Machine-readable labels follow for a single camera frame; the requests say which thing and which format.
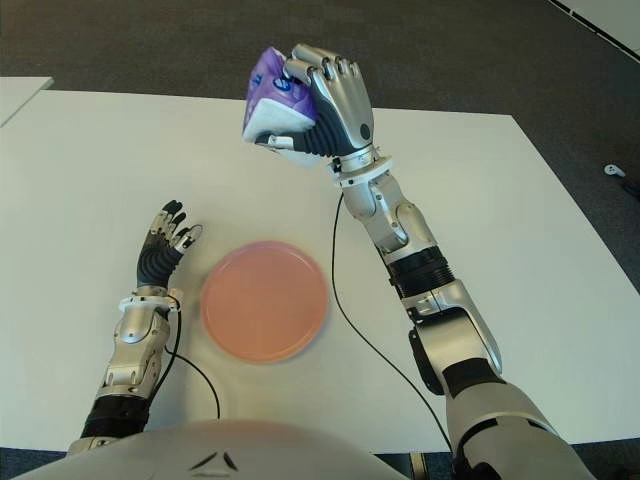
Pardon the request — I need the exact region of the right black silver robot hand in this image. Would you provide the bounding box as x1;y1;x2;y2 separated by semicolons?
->
257;43;376;164

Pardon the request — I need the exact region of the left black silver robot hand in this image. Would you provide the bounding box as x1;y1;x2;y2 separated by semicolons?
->
135;199;204;290

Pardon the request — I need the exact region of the purple tissue paper pack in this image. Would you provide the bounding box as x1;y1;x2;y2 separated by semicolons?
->
241;47;331;174

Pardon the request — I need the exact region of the pink round plate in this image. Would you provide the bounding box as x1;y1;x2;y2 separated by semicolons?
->
200;240;331;364

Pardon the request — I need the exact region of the grey robot torso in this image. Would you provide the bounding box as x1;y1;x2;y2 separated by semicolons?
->
14;418;409;480

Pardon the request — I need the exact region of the white side table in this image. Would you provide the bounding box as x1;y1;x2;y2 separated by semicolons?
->
0;76;54;129

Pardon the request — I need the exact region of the white panel with dark edge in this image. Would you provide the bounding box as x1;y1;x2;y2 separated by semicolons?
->
547;0;640;64

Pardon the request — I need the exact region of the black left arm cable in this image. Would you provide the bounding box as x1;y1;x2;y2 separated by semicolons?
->
162;299;221;419

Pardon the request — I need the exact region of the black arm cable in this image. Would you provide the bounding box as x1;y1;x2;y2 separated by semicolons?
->
162;299;221;419
330;194;456;461

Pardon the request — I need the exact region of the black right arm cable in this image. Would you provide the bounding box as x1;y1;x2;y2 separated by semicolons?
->
330;194;456;461

